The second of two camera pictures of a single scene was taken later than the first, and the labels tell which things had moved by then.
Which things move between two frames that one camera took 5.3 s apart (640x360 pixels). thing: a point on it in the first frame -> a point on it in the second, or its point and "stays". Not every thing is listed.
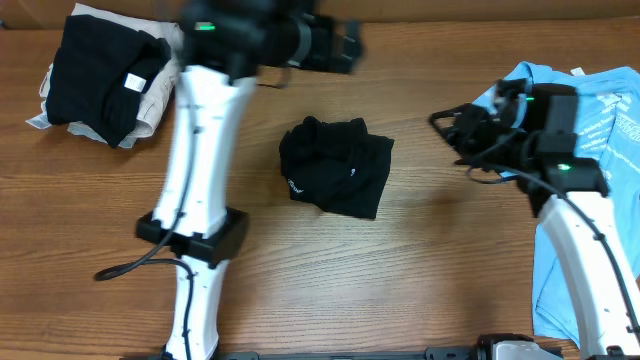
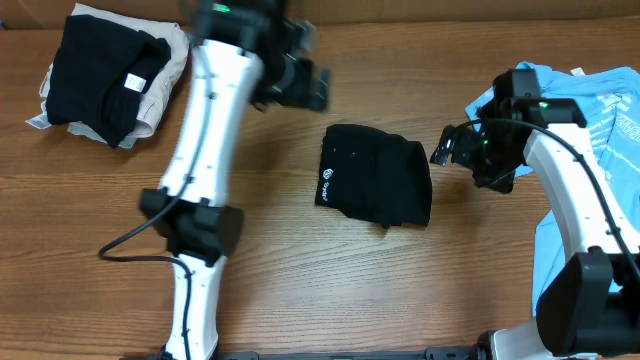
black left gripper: [329, 42] -> [310, 87]
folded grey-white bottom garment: [42, 121] stays
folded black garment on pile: [99, 72] stays
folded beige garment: [156, 94] stays
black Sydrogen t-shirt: [338, 166] -> [374, 175]
